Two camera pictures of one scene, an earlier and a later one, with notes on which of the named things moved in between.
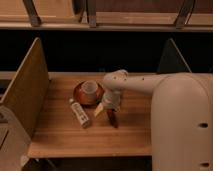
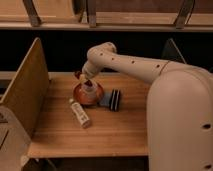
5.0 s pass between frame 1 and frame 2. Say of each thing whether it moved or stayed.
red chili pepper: moved
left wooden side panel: stayed
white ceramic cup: stayed
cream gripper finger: moved
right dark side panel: stayed
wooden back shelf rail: stayed
